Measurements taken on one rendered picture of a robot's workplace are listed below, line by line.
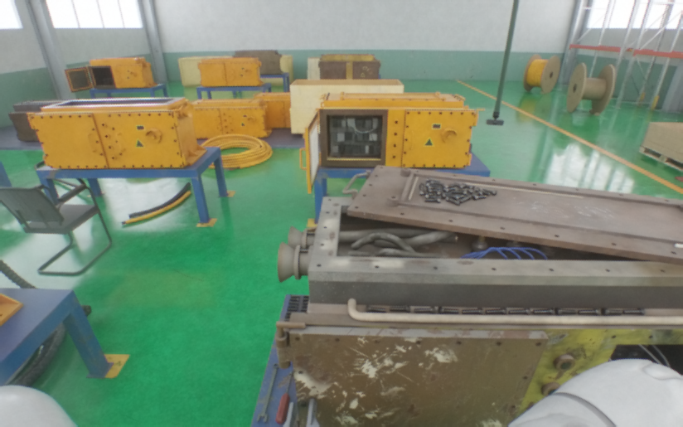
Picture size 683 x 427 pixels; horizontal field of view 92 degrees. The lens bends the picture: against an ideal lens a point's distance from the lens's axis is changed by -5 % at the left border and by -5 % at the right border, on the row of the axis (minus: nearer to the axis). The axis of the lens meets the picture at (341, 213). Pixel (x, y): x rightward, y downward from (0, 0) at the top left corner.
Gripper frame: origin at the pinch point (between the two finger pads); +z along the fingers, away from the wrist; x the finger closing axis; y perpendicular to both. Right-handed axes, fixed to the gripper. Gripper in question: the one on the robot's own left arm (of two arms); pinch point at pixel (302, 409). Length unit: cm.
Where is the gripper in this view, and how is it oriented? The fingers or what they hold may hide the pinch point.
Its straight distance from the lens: 112.8
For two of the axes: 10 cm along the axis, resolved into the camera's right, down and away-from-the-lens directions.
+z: 0.4, -4.7, 8.8
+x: 9.4, -2.9, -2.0
